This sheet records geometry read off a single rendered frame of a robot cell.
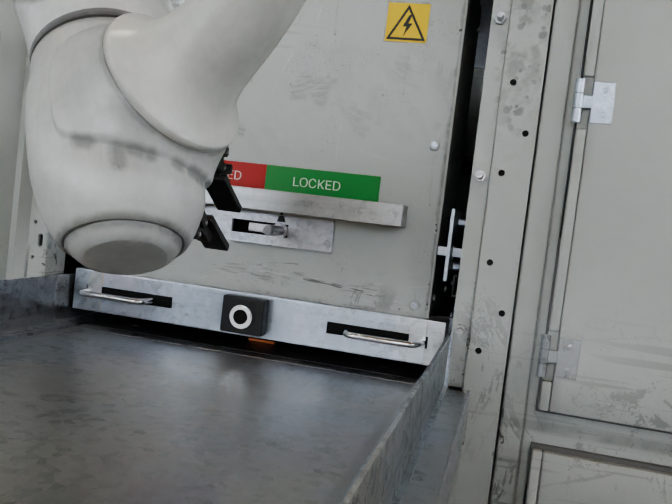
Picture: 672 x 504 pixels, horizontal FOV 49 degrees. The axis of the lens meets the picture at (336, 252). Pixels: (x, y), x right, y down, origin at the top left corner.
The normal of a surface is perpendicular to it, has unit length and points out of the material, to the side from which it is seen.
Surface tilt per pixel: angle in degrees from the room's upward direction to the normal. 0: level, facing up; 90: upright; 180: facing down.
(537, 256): 90
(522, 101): 90
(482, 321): 90
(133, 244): 153
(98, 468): 0
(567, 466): 90
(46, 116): 78
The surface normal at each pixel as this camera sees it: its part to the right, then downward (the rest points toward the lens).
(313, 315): -0.24, 0.03
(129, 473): 0.11, -0.99
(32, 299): 0.97, 0.13
